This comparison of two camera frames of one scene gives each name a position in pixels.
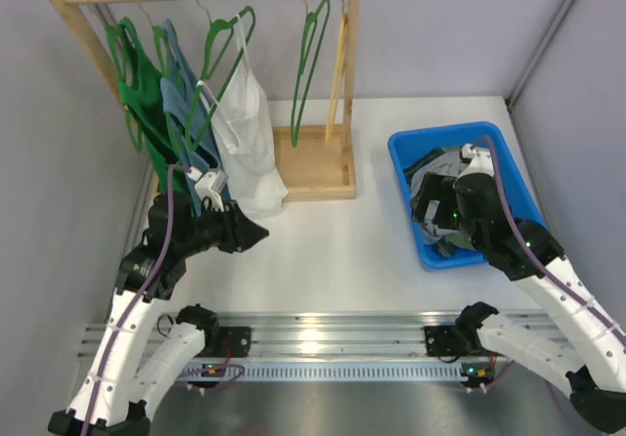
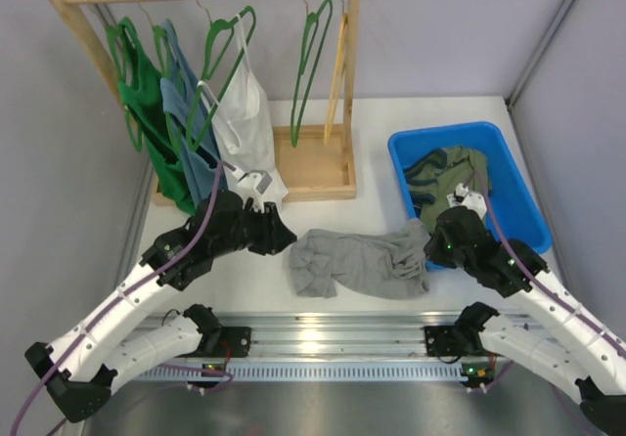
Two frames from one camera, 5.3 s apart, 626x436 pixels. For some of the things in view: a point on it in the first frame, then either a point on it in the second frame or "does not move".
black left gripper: x=233 y=228 → x=261 y=229
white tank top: x=246 y=135 does not move
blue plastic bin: x=525 y=204 does not move
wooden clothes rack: x=311 y=162 does not move
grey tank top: x=447 y=163 → x=385 y=266
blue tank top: x=184 y=97 does not move
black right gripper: x=441 y=188 → x=433 y=250
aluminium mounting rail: x=430 y=335 does not move
